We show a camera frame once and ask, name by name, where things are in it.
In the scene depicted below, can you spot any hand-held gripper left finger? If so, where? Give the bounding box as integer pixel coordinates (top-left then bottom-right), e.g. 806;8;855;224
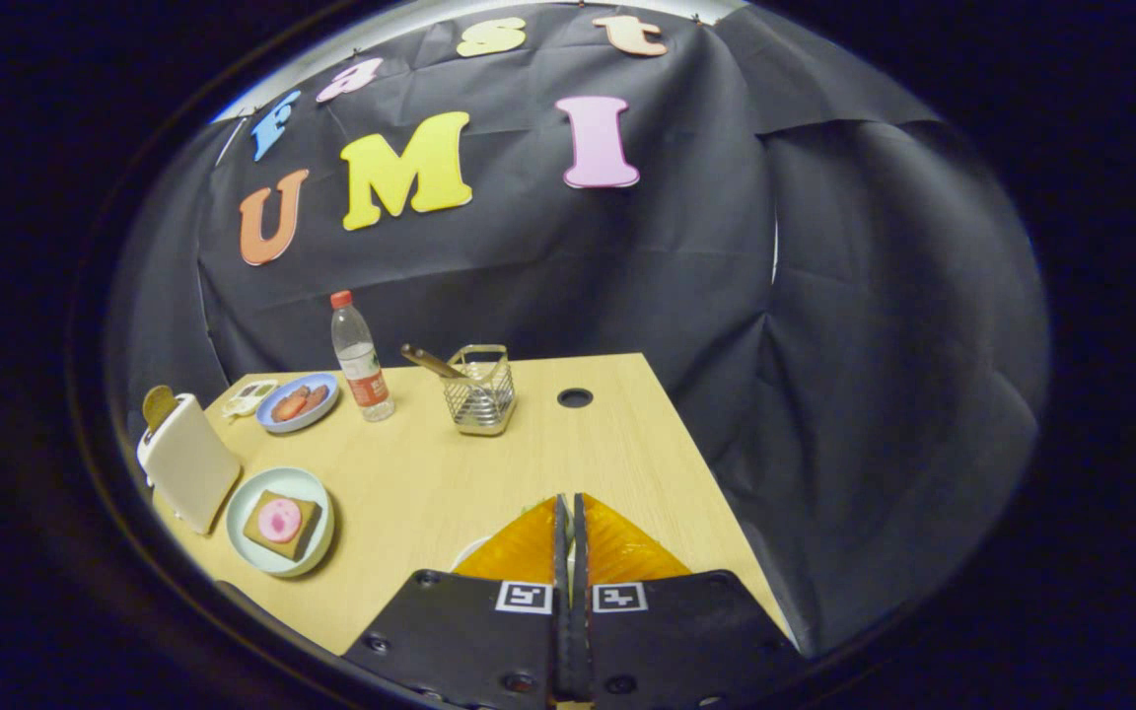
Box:
341;493;569;710

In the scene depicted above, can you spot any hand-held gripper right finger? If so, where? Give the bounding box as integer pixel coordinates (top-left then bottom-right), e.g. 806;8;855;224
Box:
564;491;808;710

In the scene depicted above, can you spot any brown toast slice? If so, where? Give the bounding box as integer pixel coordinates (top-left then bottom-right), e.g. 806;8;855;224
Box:
142;385;180;433

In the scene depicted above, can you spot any square bread slice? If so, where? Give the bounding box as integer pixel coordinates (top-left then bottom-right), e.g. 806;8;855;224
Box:
243;490;322;561

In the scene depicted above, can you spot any light green plate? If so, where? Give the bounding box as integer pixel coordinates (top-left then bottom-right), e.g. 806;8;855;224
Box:
225;466;336;579

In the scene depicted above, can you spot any pink ham slice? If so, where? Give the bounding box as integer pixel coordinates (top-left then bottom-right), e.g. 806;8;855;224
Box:
257;498;303;543

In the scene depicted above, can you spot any blue plate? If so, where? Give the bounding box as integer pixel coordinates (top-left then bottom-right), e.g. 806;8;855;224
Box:
255;372;340;435

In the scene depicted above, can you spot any clear bottle with red cap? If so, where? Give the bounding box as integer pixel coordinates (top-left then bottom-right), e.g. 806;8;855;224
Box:
329;290;396;423

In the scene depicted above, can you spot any white toaster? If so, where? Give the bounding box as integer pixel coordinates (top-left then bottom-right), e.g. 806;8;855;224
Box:
136;392;244;536

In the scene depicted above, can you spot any white divided seasoning tray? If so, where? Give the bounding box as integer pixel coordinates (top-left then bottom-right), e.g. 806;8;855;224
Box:
223;379;279;420

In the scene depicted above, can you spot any black backdrop cloth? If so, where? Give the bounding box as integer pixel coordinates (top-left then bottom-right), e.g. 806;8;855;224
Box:
105;0;1052;657

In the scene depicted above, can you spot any metal wire basket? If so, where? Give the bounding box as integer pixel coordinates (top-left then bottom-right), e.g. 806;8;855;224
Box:
442;344;518;437

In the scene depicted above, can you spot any wooden handled knife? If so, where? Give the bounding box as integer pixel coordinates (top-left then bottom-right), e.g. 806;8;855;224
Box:
400;343;490;415

